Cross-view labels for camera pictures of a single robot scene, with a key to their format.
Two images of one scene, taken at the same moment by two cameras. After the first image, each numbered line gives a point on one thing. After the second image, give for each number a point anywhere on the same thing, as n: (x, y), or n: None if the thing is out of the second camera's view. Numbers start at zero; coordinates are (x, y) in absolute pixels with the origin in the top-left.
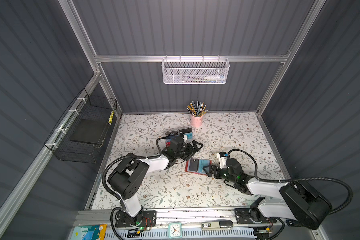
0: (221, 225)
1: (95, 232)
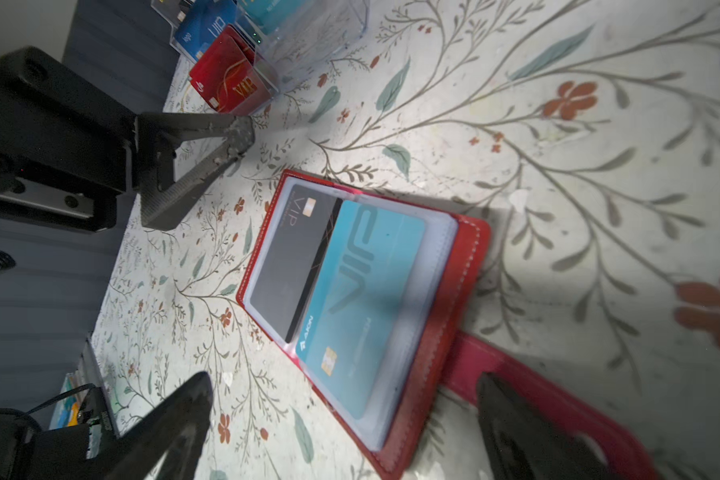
0: None
1: (66, 412)
